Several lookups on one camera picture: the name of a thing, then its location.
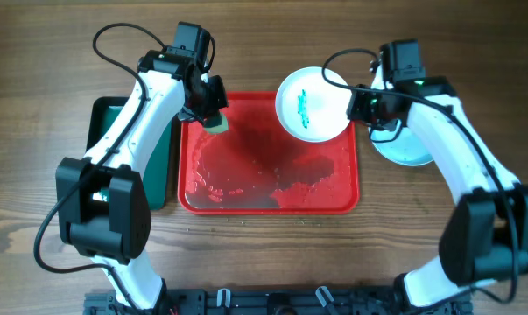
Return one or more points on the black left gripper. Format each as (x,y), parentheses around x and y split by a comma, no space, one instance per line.
(221,100)

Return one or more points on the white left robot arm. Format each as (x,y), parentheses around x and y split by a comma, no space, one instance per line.
(102,205)

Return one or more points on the red plastic tray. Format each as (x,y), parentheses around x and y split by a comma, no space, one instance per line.
(257,167)

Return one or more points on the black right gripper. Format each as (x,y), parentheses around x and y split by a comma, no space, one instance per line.
(357,111)

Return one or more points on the green sponge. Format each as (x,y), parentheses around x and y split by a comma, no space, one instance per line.
(216,124)

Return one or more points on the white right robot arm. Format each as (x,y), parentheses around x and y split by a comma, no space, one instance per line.
(486,238)

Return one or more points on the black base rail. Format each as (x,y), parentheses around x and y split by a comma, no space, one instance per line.
(374,300)

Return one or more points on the black tub with green water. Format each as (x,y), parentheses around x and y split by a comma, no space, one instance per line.
(104,112)

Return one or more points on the white plate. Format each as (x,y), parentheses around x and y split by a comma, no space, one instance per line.
(400,146)
(311,104)

